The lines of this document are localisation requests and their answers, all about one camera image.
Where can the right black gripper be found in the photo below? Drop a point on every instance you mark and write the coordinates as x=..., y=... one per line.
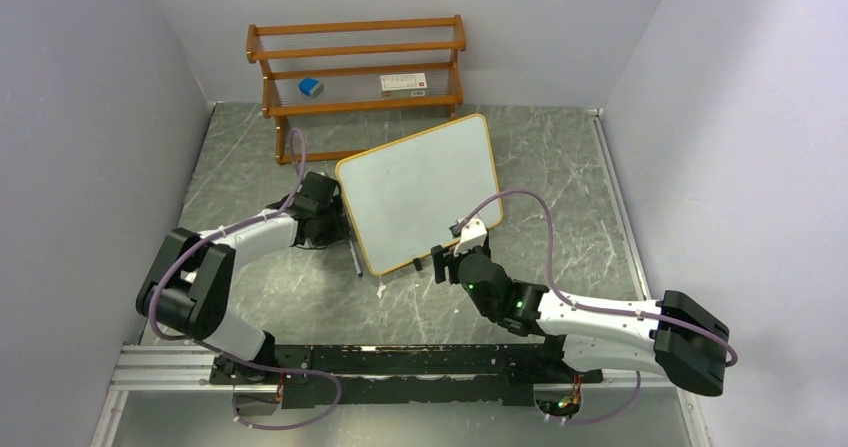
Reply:
x=443, y=257

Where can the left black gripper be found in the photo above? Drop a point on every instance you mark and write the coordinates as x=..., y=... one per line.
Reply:
x=339, y=229

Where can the white marker pen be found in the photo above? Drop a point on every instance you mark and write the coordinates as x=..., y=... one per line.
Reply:
x=355, y=259

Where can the whiteboard with yellow frame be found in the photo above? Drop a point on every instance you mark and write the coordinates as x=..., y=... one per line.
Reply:
x=403, y=197

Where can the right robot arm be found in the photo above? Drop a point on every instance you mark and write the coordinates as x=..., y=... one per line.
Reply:
x=675, y=336

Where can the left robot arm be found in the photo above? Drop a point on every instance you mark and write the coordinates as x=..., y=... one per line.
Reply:
x=188, y=285

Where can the blue whiteboard eraser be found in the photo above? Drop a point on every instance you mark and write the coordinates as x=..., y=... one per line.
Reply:
x=310, y=87

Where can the white cardboard box red label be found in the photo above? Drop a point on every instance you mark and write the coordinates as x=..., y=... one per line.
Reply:
x=407, y=85

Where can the wooden two-tier shelf rack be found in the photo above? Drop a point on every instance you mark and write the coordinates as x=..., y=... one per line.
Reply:
x=349, y=58

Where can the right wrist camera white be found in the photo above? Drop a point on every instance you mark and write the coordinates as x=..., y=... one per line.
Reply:
x=473, y=233

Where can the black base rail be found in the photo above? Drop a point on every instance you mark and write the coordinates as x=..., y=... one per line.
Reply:
x=358, y=392

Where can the aluminium frame rail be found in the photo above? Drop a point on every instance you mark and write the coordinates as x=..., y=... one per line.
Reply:
x=183, y=367

